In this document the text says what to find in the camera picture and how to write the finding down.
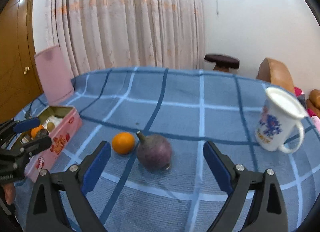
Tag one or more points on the pink floral curtain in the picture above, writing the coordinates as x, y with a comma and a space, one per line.
100, 34

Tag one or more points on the brown leather armchair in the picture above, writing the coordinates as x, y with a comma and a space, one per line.
277, 73

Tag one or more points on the green longan back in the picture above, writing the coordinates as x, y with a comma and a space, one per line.
50, 126

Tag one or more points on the printed paper leaflet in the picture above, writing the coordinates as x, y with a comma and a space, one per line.
52, 119

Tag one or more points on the small orange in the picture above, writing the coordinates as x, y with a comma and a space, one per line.
123, 143

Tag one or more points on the blue plaid tablecloth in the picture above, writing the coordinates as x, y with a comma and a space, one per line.
188, 107

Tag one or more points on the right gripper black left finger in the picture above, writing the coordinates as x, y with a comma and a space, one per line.
46, 211

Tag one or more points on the dark round stool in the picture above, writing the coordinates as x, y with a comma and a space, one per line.
223, 62

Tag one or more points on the dark mangosteen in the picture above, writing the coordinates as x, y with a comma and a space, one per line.
42, 133

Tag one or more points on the pink cylindrical appliance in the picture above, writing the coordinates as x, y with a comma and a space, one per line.
54, 76

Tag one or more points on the large orange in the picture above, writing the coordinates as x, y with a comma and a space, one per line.
35, 130

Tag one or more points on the white cartoon mug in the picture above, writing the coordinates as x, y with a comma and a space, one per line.
281, 113

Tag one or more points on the pink tin box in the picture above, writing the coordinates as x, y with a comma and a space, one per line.
60, 135

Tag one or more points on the purple round radish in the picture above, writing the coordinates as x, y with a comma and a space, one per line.
154, 152

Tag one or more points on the person's left hand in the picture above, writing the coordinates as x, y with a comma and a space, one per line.
10, 193

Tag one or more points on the pink floral cushion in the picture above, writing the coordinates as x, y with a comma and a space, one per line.
301, 97

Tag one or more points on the brown wooden door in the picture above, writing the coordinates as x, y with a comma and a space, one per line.
20, 82

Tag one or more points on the brown leather sofa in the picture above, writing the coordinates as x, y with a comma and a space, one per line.
313, 102

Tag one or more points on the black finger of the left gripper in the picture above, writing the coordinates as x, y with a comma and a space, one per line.
12, 127
27, 149

